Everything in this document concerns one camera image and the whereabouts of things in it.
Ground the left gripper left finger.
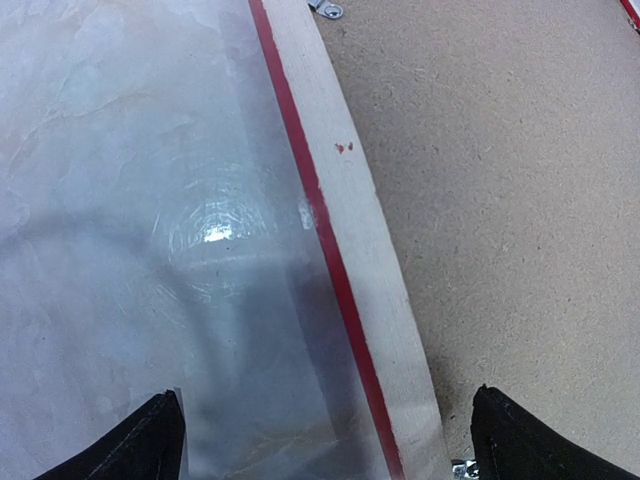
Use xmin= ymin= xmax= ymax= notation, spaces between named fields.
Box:
xmin=36 ymin=390 xmax=186 ymax=480

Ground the red wooden picture frame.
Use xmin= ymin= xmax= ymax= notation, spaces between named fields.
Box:
xmin=247 ymin=0 xmax=640 ymax=480

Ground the brown backing board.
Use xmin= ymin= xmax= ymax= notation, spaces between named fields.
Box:
xmin=316 ymin=1 xmax=639 ymax=472

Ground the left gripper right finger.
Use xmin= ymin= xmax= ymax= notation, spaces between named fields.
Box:
xmin=470 ymin=385 xmax=636 ymax=480

